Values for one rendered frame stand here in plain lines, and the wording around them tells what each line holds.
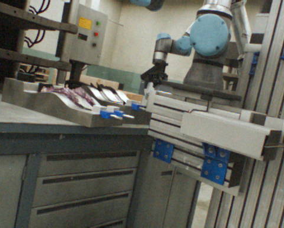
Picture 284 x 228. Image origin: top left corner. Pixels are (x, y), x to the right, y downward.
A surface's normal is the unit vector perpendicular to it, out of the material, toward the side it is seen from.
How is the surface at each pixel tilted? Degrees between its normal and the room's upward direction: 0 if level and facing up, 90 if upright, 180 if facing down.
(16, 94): 90
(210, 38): 98
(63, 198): 90
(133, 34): 90
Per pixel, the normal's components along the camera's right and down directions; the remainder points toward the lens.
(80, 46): 0.72, 0.22
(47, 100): -0.43, 0.00
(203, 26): -0.30, 0.17
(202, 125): -0.66, -0.06
